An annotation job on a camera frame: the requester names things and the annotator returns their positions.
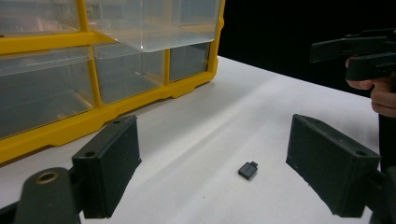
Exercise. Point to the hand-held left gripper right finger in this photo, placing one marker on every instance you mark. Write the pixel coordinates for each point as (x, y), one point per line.
(330, 168)

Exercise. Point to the yellow plastic drawer cabinet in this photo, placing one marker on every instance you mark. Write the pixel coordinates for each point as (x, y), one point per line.
(93, 119)

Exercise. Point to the small grey adapter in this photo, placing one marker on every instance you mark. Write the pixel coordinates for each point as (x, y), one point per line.
(247, 171)

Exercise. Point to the wide clear plastic drawer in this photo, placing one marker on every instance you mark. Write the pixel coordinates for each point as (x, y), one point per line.
(37, 15)
(155, 28)
(43, 93)

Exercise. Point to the small clear plastic drawer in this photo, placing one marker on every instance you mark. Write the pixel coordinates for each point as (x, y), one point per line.
(188, 62)
(127, 74)

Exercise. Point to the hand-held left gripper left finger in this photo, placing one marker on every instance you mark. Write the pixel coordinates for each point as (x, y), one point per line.
(107, 174)

